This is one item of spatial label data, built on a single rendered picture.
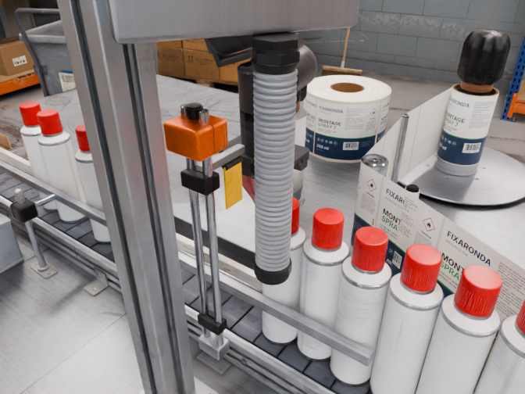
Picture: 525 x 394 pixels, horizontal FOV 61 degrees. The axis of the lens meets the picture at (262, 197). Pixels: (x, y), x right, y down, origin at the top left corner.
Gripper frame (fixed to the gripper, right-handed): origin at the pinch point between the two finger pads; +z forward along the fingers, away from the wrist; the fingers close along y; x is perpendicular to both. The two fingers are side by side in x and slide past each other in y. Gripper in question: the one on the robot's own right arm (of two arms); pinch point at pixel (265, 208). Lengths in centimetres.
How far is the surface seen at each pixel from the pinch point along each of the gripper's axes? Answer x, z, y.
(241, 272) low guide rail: 3.5, 10.1, 2.0
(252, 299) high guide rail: 10.8, 5.3, -5.5
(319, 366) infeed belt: 9.0, 13.4, -14.3
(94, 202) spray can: 8.3, 4.5, 28.1
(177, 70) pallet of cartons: -249, 85, 273
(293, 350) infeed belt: 8.9, 13.3, -10.3
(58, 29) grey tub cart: -133, 26, 259
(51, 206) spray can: 7.5, 11.7, 44.3
